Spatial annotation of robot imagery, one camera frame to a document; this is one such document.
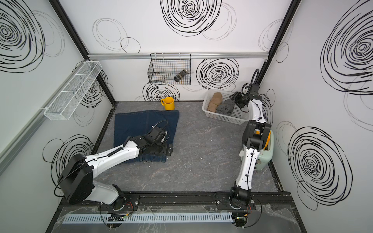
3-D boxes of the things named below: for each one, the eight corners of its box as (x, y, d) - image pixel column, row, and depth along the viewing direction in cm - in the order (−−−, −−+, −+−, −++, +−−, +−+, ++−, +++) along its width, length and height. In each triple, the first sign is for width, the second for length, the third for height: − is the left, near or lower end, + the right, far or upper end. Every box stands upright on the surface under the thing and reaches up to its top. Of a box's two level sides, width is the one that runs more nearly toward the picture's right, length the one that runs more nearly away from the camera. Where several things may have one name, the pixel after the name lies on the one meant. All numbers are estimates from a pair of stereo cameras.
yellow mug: (167, 113, 114) (166, 106, 108) (162, 105, 119) (161, 98, 113) (177, 109, 117) (176, 102, 111) (171, 101, 122) (171, 95, 116)
